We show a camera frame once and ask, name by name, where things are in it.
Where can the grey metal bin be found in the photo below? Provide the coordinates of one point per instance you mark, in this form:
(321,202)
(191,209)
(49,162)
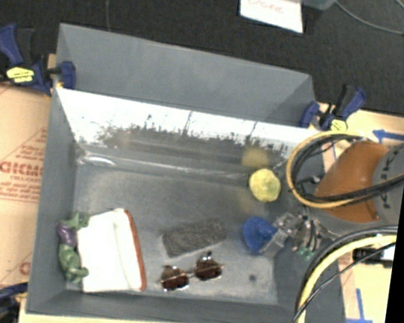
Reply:
(137,192)

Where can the dark grey sponge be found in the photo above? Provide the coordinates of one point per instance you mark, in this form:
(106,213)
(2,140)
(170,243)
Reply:
(194,236)

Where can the blue rounded toy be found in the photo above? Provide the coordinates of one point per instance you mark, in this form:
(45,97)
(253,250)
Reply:
(255,234)

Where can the black cylinder on white bracket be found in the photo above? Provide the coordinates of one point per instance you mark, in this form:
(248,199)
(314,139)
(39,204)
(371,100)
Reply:
(368,255)

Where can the green and purple toy figure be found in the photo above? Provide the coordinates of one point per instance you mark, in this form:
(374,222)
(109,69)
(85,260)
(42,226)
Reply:
(69,250)

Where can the yellow ball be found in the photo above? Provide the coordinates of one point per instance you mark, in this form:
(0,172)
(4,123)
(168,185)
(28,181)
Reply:
(264,185)

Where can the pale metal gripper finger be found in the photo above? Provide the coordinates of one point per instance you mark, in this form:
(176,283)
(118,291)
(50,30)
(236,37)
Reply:
(277,241)
(285,221)

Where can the brown cardboard board, red print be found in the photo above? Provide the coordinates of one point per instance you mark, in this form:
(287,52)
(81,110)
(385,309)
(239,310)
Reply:
(8,150)

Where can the white box with red-brown edge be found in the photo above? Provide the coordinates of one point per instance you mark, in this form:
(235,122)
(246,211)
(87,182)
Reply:
(109,256)

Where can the brown-lens sunglasses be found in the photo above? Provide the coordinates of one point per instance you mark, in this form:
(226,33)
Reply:
(205,268)

